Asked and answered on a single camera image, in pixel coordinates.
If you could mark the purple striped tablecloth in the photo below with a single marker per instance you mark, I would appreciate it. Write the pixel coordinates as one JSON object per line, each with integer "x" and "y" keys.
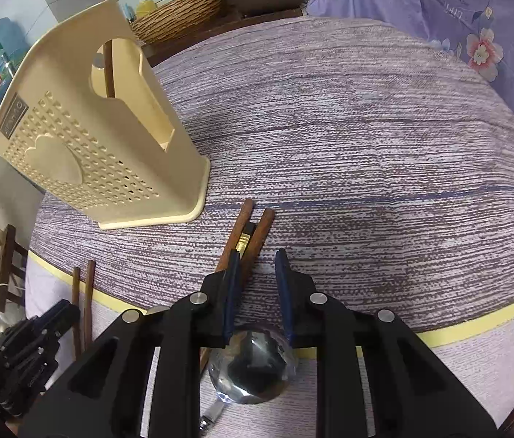
{"x": 352, "y": 146}

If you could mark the metal spoon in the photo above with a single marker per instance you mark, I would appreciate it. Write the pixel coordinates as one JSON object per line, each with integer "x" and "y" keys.
{"x": 257, "y": 374}

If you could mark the yellow pump bottle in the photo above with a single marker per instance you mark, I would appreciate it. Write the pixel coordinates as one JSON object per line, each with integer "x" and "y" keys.
{"x": 145, "y": 8}

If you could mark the beige plastic utensil holder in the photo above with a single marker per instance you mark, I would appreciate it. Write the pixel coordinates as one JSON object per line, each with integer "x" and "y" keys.
{"x": 79, "y": 146}

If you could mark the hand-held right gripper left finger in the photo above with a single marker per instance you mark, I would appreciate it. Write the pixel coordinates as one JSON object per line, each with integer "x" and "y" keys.
{"x": 231, "y": 292}

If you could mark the purple floral blanket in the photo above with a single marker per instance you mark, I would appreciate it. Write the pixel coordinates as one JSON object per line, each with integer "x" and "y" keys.
{"x": 443, "y": 4}

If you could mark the black and gold pen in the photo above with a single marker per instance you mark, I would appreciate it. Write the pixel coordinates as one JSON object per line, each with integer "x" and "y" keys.
{"x": 247, "y": 232}

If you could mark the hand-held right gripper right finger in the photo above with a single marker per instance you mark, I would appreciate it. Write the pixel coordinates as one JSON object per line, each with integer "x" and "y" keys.
{"x": 284, "y": 296}

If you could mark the wicker basket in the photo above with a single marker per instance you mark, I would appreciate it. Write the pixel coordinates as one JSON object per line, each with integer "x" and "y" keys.
{"x": 179, "y": 13}

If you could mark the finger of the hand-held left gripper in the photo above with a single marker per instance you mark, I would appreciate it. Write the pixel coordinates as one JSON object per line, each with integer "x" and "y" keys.
{"x": 63, "y": 317}

